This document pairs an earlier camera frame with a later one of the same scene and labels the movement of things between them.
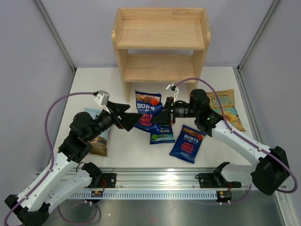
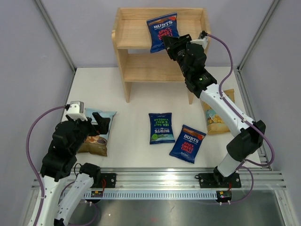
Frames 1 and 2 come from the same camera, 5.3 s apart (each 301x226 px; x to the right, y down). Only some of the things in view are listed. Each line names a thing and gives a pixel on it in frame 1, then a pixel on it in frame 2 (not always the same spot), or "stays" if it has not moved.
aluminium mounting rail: (153, 184) stays
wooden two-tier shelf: (160, 45) stays
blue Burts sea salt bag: (166, 135) stays
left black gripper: (129, 119) to (102, 126)
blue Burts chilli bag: (188, 144) stays
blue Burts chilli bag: (150, 104) to (161, 26)
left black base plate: (107, 180) stays
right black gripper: (166, 115) to (172, 44)
